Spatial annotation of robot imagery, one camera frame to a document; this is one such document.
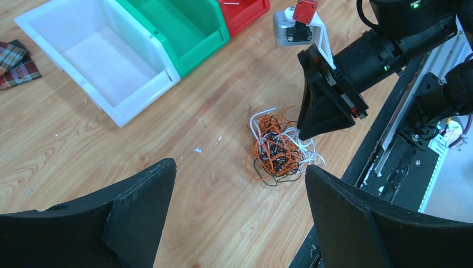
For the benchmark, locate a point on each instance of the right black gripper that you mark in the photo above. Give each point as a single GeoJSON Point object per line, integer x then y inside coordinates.
{"type": "Point", "coordinates": [330, 101]}

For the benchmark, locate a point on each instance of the red plastic bin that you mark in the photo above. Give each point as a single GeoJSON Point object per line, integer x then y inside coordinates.
{"type": "Point", "coordinates": [241, 13]}

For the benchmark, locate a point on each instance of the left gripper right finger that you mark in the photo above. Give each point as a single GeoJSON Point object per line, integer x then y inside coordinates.
{"type": "Point", "coordinates": [357, 229]}

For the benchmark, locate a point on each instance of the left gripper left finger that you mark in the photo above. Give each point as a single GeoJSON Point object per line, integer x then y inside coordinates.
{"type": "Point", "coordinates": [118, 226]}

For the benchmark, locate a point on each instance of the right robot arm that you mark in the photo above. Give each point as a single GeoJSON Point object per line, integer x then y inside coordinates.
{"type": "Point", "coordinates": [405, 30]}

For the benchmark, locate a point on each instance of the green plastic bin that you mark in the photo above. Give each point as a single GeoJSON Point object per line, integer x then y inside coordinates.
{"type": "Point", "coordinates": [190, 31]}

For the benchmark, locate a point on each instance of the plaid cloth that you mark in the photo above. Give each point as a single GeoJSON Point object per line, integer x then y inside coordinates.
{"type": "Point", "coordinates": [17, 67]}

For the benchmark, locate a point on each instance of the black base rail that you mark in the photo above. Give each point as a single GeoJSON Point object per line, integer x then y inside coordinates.
{"type": "Point", "coordinates": [403, 154]}

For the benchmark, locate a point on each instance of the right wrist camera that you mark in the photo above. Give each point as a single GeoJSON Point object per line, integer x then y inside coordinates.
{"type": "Point", "coordinates": [301, 25]}

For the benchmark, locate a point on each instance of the white plastic bin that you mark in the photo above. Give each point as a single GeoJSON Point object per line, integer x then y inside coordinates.
{"type": "Point", "coordinates": [117, 62]}

